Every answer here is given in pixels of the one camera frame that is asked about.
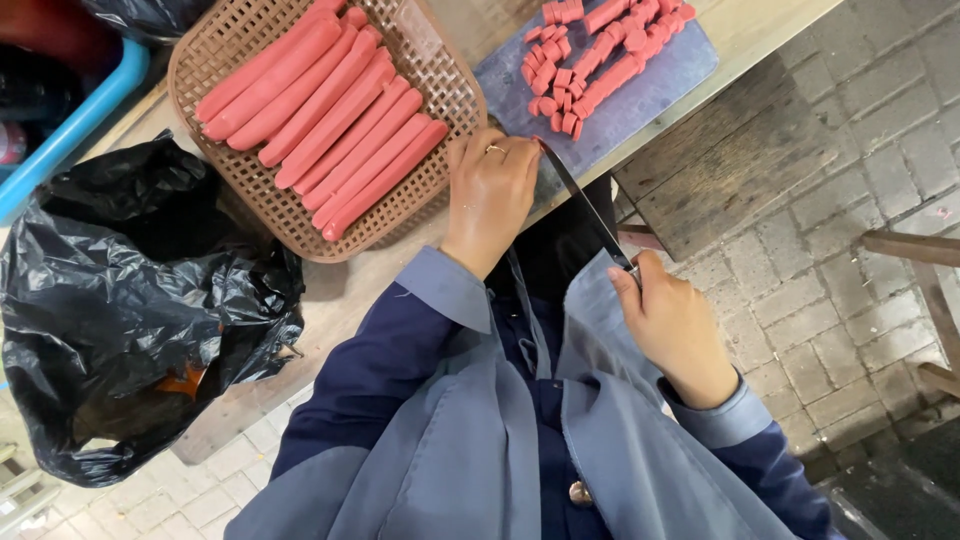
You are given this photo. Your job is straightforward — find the grey-blue cutting board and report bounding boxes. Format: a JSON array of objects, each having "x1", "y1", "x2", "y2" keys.
[{"x1": 473, "y1": 0, "x2": 720, "y2": 183}]

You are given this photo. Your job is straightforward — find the person's right hand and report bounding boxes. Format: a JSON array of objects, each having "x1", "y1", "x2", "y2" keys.
[{"x1": 606, "y1": 249, "x2": 741, "y2": 411}]

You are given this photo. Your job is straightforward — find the grey metal frame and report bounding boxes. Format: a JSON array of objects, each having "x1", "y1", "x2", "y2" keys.
[{"x1": 0, "y1": 442, "x2": 63, "y2": 540}]

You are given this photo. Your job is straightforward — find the grey-blue vest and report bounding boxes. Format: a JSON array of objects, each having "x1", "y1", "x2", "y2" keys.
[{"x1": 224, "y1": 247, "x2": 798, "y2": 540}]

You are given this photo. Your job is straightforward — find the row of whole pink sausages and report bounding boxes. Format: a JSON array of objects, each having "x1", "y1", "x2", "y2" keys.
[{"x1": 194, "y1": 0, "x2": 450, "y2": 243}]

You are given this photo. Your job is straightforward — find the brown woven plastic basket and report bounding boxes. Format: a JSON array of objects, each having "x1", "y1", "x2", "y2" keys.
[{"x1": 167, "y1": 0, "x2": 489, "y2": 264}]

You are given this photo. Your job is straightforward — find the wooden chair frame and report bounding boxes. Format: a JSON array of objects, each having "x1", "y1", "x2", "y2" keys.
[{"x1": 860, "y1": 228, "x2": 960, "y2": 400}]

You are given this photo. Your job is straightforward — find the pile of cut sausage pieces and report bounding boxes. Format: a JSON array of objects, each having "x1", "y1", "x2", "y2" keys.
[{"x1": 520, "y1": 0, "x2": 698, "y2": 143}]

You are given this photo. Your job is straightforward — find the person's left hand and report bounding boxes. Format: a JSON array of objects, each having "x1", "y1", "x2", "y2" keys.
[{"x1": 439, "y1": 126, "x2": 543, "y2": 282}]

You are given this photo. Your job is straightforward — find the steel kitchen knife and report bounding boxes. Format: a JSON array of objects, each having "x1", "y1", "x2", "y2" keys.
[{"x1": 533, "y1": 135, "x2": 645, "y2": 291}]

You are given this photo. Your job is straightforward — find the black floor mat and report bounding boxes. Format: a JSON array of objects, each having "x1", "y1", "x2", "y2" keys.
[{"x1": 816, "y1": 417, "x2": 960, "y2": 540}]

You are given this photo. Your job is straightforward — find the orange plastic scrap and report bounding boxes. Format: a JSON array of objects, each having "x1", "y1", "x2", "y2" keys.
[{"x1": 153, "y1": 363, "x2": 208, "y2": 401}]

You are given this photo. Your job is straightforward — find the small black plastic bag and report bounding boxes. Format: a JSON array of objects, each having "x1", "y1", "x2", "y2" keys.
[{"x1": 81, "y1": 0, "x2": 219, "y2": 43}]

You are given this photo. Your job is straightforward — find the dark wooden bench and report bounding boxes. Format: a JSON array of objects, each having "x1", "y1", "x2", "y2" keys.
[{"x1": 610, "y1": 52, "x2": 843, "y2": 262}]

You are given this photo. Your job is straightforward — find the blue plastic tub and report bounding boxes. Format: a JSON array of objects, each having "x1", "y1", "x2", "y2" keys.
[{"x1": 0, "y1": 37, "x2": 152, "y2": 228}]

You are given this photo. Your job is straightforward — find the large crumpled black plastic bag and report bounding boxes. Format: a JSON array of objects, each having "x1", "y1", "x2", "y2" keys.
[{"x1": 0, "y1": 129, "x2": 306, "y2": 489}]

